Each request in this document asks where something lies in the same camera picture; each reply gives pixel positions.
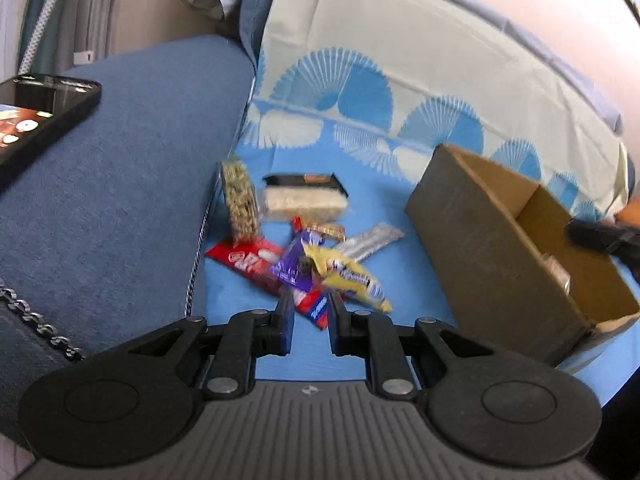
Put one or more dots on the brown cardboard box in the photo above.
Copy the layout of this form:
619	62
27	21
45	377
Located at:
496	242

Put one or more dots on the purple chocolate bar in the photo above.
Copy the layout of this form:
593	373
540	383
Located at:
293	267

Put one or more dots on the black chocolate bar wrapper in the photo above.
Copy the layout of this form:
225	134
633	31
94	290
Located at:
328	181

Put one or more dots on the small red candy pack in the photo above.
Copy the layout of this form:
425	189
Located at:
333	231

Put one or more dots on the silver stick sachet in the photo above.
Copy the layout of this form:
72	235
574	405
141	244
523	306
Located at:
365	244

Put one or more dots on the yellow candy bar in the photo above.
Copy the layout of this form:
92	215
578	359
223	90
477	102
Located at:
342	274

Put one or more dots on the round puffed grain cake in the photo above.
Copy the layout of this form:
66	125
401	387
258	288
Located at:
241	201

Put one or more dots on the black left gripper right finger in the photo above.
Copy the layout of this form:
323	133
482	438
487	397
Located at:
487	402

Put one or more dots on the red wafer snack pack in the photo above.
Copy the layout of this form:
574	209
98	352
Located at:
254	261

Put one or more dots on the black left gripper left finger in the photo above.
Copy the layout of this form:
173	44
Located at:
139	398

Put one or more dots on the white rice cracker pack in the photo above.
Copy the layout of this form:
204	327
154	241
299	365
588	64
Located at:
284	203

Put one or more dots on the black smartphone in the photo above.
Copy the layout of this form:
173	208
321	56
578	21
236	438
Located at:
36	111

